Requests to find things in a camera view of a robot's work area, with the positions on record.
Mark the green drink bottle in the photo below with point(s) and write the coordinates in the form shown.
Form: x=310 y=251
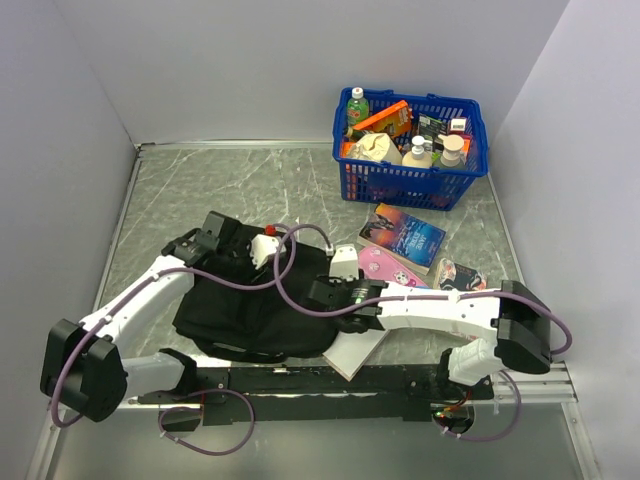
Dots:
x=357 y=108

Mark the blue plastic shopping basket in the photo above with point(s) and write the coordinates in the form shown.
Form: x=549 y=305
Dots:
x=435 y=189

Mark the small white red box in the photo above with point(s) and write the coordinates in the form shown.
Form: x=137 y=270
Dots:
x=457 y=126

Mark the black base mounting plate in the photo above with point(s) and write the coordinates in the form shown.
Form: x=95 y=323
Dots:
x=301 y=393

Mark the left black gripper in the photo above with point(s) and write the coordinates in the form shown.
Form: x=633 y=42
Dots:
x=244 y=248

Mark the orange snack box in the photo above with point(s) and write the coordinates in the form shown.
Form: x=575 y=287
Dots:
x=395 y=121

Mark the white pump lotion bottle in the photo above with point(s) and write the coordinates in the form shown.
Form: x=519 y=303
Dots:
x=420 y=153

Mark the blue sunset cover book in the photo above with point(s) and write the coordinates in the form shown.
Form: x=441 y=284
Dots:
x=411 y=241

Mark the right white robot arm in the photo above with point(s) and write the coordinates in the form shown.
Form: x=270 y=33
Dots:
x=510 y=328

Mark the white square notebook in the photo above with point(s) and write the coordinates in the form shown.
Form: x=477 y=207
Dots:
x=350 y=351

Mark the beige cap pump bottle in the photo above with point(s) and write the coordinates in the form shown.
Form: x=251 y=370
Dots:
x=452 y=156

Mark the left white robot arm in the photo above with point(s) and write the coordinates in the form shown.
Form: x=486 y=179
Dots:
x=83 y=369

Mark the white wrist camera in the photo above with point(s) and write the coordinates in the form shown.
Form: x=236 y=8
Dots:
x=263 y=247
x=344 y=263

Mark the floral cover book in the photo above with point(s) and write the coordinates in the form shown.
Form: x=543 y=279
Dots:
x=454 y=276

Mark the dark green packet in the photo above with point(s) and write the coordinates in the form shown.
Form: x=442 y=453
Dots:
x=431 y=129

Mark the black student backpack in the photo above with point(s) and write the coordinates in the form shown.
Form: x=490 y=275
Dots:
x=248 y=326

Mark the pink cartoon pencil case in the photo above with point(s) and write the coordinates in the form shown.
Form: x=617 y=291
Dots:
x=379 y=264

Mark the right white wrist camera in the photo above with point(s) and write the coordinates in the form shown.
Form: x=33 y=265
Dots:
x=344 y=263

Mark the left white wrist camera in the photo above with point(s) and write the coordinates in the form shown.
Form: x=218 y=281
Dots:
x=263 y=247

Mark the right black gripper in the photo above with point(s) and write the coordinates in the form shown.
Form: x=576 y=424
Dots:
x=342 y=282

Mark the beige crumpled paper bag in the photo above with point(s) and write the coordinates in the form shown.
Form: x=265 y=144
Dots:
x=376 y=147

